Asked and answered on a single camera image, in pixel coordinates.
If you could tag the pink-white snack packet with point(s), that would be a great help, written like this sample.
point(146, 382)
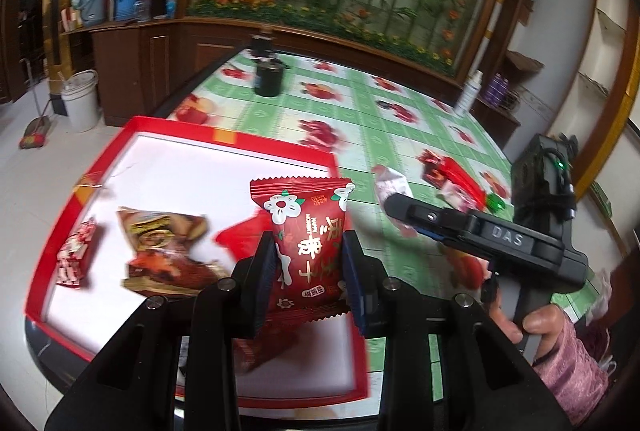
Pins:
point(392, 183)

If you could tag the person's right forearm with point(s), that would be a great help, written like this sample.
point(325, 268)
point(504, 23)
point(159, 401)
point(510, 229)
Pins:
point(575, 371)

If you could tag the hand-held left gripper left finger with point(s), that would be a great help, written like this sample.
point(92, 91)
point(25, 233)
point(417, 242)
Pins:
point(262, 281)

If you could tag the long wooden wall cabinet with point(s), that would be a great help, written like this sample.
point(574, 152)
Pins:
point(165, 56)

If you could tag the purple spray can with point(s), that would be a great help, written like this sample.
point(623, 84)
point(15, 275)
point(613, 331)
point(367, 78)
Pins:
point(492, 89)
point(502, 91)

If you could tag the bright red snack packet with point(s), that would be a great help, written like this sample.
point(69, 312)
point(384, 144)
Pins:
point(466, 185)

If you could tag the dark red boxy snack packet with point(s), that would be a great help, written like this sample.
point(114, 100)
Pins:
point(433, 167)

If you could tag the person's right hand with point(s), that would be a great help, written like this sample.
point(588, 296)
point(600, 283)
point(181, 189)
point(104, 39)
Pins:
point(545, 323)

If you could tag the red flower-print snack packet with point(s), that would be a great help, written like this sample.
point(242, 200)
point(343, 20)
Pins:
point(305, 231)

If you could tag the dark wooden side cabinet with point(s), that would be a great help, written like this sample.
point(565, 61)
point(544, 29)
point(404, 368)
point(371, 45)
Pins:
point(500, 126)

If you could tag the green candy wrapper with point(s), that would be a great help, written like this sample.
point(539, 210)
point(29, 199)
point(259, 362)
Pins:
point(495, 202)

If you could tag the green fruit-print tablecloth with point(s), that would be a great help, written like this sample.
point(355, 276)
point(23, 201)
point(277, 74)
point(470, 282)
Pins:
point(370, 111)

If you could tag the plain red snack packet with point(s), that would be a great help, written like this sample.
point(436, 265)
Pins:
point(240, 238)

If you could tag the crumpled plastic bag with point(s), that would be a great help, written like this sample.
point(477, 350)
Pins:
point(599, 298)

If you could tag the red broom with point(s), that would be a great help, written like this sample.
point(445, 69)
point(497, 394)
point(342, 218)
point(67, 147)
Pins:
point(35, 134)

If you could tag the white plastic bucket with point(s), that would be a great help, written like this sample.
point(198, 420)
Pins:
point(80, 106)

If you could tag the blue thermos flasks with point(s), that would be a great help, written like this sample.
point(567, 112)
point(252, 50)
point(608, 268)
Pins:
point(92, 3)

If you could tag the red-rimmed white tray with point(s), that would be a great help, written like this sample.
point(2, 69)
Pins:
point(165, 171)

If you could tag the black cylindrical device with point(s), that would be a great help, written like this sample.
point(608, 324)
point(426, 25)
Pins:
point(267, 76)

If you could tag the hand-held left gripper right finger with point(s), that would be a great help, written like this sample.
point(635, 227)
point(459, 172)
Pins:
point(357, 283)

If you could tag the brown snack packet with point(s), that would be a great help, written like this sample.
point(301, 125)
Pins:
point(160, 251)

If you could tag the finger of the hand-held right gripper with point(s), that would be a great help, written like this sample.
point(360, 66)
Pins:
point(425, 213)

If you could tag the brown wooden wall shelf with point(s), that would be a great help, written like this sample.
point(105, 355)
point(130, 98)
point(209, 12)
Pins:
point(523, 62)

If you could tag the small red-white snack packet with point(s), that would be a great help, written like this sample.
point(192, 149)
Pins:
point(75, 256)

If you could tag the white spray bottle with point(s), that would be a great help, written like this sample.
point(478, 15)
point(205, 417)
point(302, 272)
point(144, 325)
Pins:
point(467, 98)

